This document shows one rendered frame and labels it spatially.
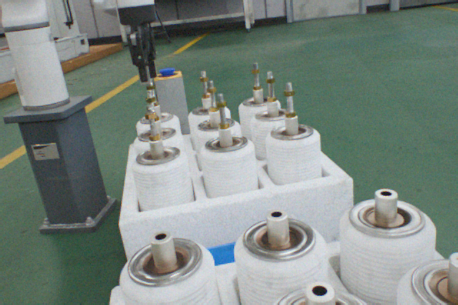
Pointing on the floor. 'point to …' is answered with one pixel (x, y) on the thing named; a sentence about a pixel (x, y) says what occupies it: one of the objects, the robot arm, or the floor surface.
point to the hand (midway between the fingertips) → (148, 74)
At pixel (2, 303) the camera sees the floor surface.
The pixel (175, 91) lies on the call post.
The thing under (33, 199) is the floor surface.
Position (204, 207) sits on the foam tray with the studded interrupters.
